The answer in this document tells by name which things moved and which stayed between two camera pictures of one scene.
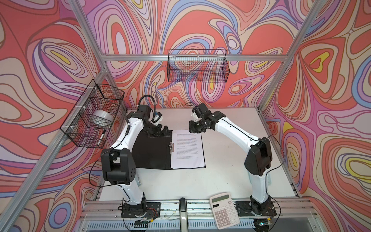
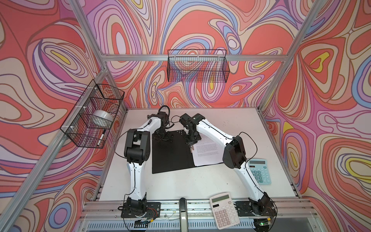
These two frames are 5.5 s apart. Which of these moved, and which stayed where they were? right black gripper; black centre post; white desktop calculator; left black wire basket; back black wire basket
Moved: right black gripper
Stayed: black centre post; white desktop calculator; back black wire basket; left black wire basket
